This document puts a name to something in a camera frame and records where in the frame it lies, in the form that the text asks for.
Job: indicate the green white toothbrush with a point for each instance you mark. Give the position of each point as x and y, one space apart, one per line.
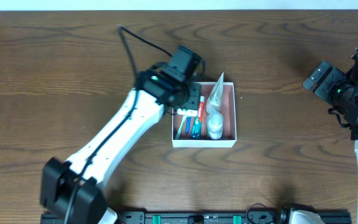
178 134

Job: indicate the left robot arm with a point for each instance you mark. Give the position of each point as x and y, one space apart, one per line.
73 189

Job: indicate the clear pump bottle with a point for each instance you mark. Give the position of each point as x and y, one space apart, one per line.
214 124

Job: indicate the white cardboard box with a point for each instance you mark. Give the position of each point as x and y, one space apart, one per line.
229 137

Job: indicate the blue disposable razor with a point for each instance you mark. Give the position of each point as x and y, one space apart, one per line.
188 124

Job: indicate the white lotion tube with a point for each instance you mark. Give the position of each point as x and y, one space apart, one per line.
215 98

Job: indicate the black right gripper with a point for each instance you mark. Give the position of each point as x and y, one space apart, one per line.
324 83

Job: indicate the black mounting rail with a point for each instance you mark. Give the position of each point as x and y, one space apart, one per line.
253 216

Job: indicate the small toothpaste tube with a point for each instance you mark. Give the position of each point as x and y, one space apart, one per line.
197 124

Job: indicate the green soap packet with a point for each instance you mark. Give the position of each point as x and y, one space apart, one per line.
187 112

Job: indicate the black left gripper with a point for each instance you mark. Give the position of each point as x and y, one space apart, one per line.
192 97

